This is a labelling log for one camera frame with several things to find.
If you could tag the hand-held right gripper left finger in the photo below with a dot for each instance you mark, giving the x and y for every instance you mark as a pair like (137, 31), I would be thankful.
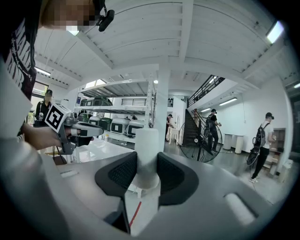
(117, 175)

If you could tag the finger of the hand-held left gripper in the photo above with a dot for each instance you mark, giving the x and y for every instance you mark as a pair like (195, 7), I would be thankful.
(91, 130)

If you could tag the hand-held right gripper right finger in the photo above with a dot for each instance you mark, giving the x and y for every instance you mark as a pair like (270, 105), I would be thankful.
(178, 180)

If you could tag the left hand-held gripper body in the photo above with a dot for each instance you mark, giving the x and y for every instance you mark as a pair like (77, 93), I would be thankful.
(55, 117)

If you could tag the white cylindrical cup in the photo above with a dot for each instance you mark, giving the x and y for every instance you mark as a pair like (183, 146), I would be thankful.
(146, 152)

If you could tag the person's left forearm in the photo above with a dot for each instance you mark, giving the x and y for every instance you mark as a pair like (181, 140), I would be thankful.
(32, 136)

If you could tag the person's left hand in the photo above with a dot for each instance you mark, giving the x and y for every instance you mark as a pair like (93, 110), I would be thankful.
(51, 140)

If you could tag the grey machine with window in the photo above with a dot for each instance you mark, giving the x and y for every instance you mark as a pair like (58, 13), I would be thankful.
(118, 127)

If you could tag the large black floor fan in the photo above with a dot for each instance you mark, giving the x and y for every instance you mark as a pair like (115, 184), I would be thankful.
(201, 145)

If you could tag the white ornate table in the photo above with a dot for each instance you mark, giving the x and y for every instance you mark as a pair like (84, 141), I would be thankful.
(173, 136)

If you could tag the ceiling tube light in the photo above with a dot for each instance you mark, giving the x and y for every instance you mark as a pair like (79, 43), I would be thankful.
(42, 71)
(205, 109)
(297, 85)
(227, 101)

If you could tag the dark staircase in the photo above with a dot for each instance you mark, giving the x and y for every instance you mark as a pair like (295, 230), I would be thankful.
(191, 131)

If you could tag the black balcony railing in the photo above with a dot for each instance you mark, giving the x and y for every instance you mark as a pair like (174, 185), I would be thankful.
(136, 102)

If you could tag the black backpack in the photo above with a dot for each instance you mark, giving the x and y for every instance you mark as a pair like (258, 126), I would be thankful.
(209, 123)
(260, 136)

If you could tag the black printed t-shirt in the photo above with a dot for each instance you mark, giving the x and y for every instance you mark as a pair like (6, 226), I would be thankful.
(20, 61)

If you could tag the white metal shelf rack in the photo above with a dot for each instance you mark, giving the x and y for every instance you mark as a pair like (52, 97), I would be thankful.
(150, 98)

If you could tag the black mezzanine railing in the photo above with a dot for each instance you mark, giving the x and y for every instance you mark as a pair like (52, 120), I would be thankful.
(206, 89)

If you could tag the person's head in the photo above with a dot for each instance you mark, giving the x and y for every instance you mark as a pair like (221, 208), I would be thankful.
(68, 12)

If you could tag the wooden shelf unit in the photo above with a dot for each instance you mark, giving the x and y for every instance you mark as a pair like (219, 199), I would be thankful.
(279, 140)

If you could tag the rectangular ceiling panel light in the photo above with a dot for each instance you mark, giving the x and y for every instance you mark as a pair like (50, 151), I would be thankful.
(275, 31)

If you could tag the black head-worn camera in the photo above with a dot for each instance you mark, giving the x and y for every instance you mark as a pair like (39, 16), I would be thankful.
(105, 21)

